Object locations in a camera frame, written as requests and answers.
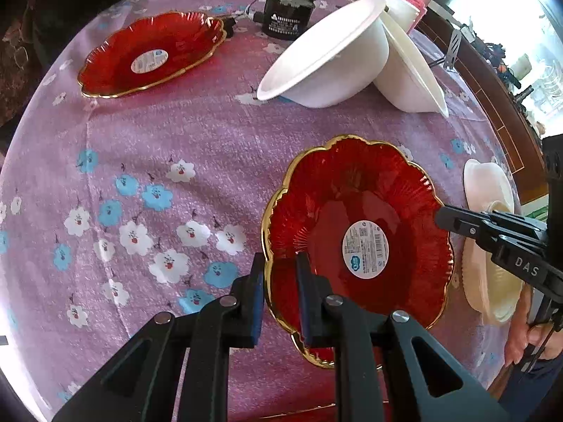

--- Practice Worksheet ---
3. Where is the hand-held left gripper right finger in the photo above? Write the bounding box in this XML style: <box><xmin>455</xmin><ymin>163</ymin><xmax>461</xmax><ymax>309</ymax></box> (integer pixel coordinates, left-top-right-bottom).
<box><xmin>295</xmin><ymin>250</ymin><xmax>511</xmax><ymax>422</ymax></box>

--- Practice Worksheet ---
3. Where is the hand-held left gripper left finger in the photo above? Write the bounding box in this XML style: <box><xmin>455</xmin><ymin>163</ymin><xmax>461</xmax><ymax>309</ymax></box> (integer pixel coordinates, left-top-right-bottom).
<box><xmin>50</xmin><ymin>252</ymin><xmax>267</xmax><ymax>422</ymax></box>

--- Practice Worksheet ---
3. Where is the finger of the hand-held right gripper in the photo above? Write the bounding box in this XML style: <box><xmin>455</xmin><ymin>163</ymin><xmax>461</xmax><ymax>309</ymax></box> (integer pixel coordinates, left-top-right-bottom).
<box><xmin>435</xmin><ymin>204</ymin><xmax>507</xmax><ymax>256</ymax></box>
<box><xmin>481</xmin><ymin>210</ymin><xmax>549</xmax><ymax>234</ymax></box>

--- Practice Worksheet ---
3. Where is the cream paper bowl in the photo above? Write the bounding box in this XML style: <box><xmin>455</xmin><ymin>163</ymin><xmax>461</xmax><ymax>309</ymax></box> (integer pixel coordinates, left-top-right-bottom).
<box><xmin>460</xmin><ymin>224</ymin><xmax>525</xmax><ymax>327</ymax></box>
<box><xmin>463</xmin><ymin>158</ymin><xmax>516</xmax><ymax>217</ymax></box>

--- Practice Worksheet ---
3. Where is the red glass plate gold rim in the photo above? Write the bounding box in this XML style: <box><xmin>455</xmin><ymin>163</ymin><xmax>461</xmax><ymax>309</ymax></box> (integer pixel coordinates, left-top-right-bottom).
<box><xmin>77</xmin><ymin>11</ymin><xmax>227</xmax><ymax>98</ymax></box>
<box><xmin>261</xmin><ymin>134</ymin><xmax>456</xmax><ymax>369</ymax></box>

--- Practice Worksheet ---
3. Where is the person's right hand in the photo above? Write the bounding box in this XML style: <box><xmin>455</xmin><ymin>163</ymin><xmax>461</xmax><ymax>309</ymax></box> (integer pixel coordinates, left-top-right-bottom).
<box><xmin>504</xmin><ymin>289</ymin><xmax>563</xmax><ymax>366</ymax></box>

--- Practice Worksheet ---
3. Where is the brown brick-pattern cabinet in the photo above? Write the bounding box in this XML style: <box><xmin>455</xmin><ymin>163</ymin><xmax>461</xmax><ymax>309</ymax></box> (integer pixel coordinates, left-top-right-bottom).
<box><xmin>416</xmin><ymin>6</ymin><xmax>548</xmax><ymax>205</ymax></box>

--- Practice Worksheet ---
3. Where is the white paper bowl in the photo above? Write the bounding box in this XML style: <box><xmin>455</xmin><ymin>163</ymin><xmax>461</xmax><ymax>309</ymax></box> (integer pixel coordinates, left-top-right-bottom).
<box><xmin>256</xmin><ymin>0</ymin><xmax>390</xmax><ymax>109</ymax></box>
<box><xmin>374</xmin><ymin>9</ymin><xmax>450</xmax><ymax>118</ymax></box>

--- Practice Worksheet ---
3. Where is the pile of dark tools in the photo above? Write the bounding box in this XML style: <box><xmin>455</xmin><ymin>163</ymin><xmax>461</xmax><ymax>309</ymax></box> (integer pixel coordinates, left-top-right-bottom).
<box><xmin>465</xmin><ymin>26</ymin><xmax>536</xmax><ymax>100</ymax></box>

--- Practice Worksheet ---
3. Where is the grey phone stand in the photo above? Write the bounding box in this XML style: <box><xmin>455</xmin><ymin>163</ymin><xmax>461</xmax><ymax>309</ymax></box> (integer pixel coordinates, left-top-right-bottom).
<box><xmin>443</xmin><ymin>27</ymin><xmax>463</xmax><ymax>72</ymax></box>

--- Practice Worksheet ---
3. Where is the purple floral tablecloth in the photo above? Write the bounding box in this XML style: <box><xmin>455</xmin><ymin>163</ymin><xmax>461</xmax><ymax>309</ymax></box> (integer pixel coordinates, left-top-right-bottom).
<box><xmin>0</xmin><ymin>0</ymin><xmax>531</xmax><ymax>422</ymax></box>

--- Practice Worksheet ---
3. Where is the bright window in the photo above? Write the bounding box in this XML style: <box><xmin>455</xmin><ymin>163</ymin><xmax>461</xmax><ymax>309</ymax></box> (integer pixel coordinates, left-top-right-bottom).
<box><xmin>446</xmin><ymin>0</ymin><xmax>563</xmax><ymax>135</ymax></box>

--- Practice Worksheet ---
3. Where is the white plastic container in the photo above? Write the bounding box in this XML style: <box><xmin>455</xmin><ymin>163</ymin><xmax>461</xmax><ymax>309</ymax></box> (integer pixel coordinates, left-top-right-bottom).
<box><xmin>366</xmin><ymin>0</ymin><xmax>424</xmax><ymax>34</ymax></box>

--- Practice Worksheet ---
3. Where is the black motor with clear dome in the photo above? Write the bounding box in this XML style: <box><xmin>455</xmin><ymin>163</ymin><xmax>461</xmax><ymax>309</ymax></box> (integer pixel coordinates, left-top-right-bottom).
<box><xmin>254</xmin><ymin>0</ymin><xmax>327</xmax><ymax>41</ymax></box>

